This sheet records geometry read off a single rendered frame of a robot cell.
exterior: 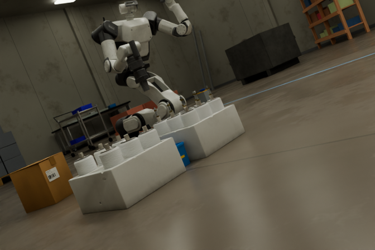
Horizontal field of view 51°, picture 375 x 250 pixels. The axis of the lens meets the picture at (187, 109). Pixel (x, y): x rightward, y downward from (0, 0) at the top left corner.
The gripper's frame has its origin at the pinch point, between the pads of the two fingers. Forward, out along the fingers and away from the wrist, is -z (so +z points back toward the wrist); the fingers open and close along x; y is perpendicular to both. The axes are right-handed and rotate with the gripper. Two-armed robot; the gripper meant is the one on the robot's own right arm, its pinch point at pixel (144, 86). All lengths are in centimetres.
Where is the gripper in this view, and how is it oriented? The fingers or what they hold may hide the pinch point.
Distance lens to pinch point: 229.9
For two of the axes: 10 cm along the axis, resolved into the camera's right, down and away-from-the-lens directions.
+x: 4.5, -1.4, -8.8
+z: -3.8, -9.2, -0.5
